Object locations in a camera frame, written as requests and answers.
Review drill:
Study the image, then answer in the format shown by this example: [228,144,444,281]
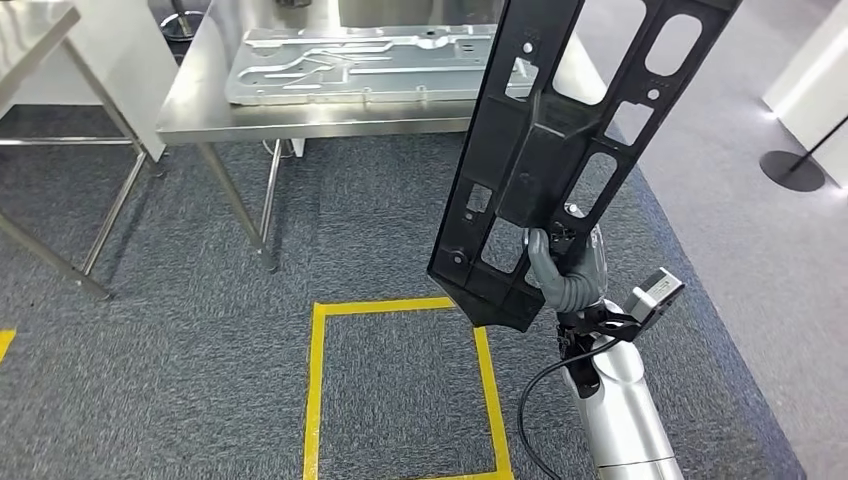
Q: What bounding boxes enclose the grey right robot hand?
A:
[523,223,608,314]

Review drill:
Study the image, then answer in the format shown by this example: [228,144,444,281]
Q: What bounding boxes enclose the long black plastic part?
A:
[427,0,745,333]

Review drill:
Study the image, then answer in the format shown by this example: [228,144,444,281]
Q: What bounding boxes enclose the stainless steel workbench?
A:
[155,0,611,274]

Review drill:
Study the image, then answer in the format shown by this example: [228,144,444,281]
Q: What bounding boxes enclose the yellow floor tape square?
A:
[301,296,515,480]

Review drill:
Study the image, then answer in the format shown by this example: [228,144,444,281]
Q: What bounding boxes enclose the stamped silver metal panel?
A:
[223,24,539,108]

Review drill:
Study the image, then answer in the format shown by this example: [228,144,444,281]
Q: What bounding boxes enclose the white partition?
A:
[761,0,848,175]

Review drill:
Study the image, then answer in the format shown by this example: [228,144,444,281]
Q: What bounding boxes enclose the stainless steel side table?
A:
[0,0,167,303]

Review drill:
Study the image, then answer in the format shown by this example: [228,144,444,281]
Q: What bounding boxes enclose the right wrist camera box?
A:
[622,266,687,333]

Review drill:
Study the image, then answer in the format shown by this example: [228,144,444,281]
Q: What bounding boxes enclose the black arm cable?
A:
[515,331,641,480]

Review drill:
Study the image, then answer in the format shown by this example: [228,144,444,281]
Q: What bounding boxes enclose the black stanchion post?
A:
[759,112,848,194]

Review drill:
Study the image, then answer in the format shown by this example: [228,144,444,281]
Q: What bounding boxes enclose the chrome stanchion post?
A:
[158,0,207,43]

